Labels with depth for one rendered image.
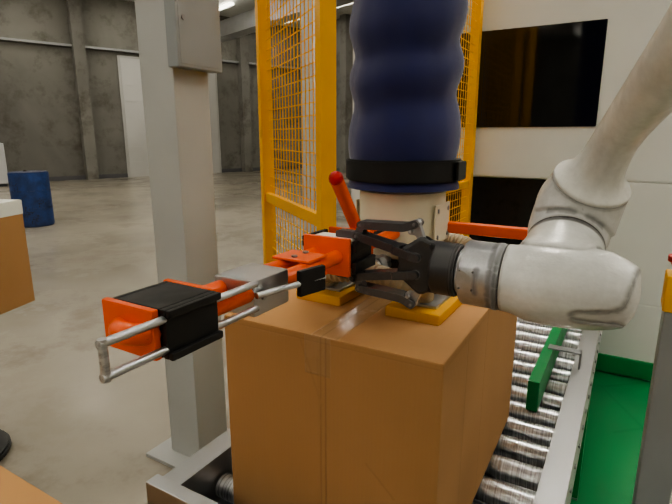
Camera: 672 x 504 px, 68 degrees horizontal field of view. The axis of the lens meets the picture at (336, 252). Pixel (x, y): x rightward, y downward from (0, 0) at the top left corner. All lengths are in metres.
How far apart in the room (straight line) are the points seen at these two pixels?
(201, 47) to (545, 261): 1.44
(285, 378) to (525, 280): 0.43
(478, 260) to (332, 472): 0.44
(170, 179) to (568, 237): 1.42
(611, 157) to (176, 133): 1.40
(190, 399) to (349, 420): 1.30
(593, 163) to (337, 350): 0.44
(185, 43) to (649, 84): 1.46
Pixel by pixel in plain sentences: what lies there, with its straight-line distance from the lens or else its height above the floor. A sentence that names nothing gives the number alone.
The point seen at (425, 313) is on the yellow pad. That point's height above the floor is 0.97.
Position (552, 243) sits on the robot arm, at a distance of 0.68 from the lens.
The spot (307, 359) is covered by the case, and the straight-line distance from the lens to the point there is 0.83.
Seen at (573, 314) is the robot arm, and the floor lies 1.05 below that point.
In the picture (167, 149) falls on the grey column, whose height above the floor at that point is 1.21.
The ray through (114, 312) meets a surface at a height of 1.09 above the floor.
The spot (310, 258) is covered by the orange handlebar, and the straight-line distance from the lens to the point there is 0.69.
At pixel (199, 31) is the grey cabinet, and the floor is 1.59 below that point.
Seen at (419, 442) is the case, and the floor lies 0.82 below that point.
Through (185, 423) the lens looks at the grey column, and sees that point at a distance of 2.15.
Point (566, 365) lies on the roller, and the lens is 1.81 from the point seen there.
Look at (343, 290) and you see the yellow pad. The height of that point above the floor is 0.97.
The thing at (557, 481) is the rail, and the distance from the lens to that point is 1.17.
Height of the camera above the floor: 1.26
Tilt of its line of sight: 13 degrees down
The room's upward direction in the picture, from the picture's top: straight up
